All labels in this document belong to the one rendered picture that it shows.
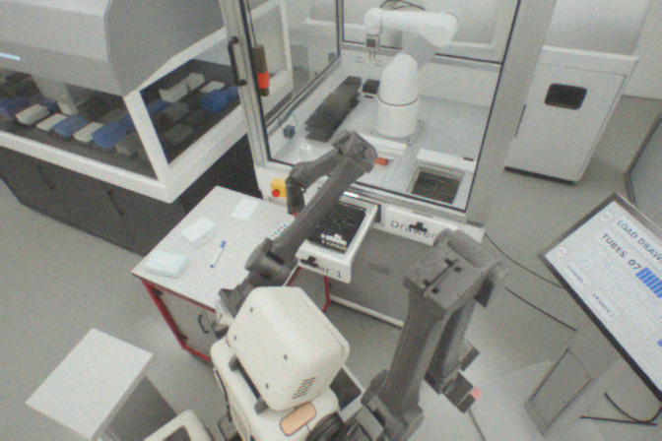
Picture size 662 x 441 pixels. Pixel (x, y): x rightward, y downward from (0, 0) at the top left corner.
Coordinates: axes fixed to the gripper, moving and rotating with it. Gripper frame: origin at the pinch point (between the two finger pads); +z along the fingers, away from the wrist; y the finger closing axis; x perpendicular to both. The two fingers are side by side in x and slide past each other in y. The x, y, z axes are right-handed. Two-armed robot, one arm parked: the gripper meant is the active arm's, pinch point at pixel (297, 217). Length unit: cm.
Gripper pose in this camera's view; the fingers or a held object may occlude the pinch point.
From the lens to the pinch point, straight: 156.7
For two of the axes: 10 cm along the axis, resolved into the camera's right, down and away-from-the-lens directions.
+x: -9.9, 1.1, -0.6
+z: 0.4, 7.0, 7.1
